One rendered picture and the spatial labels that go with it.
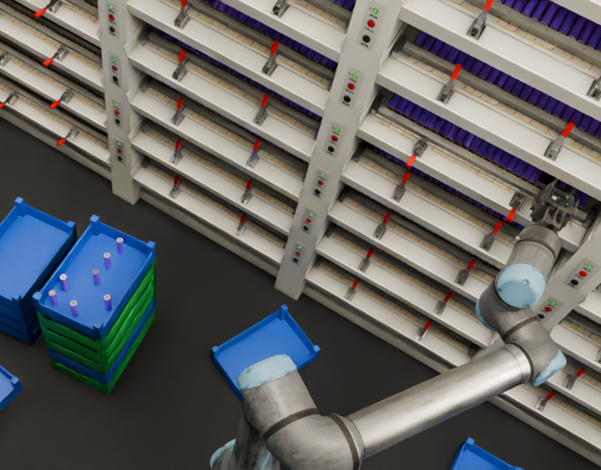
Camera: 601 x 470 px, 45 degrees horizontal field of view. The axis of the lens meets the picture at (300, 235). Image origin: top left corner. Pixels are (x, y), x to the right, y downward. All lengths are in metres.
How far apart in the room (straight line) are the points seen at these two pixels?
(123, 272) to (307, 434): 0.95
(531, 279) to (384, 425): 0.43
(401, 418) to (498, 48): 0.76
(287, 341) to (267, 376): 1.13
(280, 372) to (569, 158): 0.79
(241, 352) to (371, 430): 1.13
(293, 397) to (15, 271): 1.21
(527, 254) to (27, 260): 1.49
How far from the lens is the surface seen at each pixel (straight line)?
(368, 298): 2.45
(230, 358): 2.47
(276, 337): 2.52
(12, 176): 2.87
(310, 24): 1.76
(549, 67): 1.58
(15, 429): 2.42
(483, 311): 1.69
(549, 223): 1.66
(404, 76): 1.71
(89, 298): 2.11
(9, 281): 2.35
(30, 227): 2.44
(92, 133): 2.69
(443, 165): 1.83
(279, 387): 1.39
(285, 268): 2.47
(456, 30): 1.57
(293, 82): 1.89
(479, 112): 1.70
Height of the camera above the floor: 2.26
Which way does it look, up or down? 56 degrees down
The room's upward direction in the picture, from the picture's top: 17 degrees clockwise
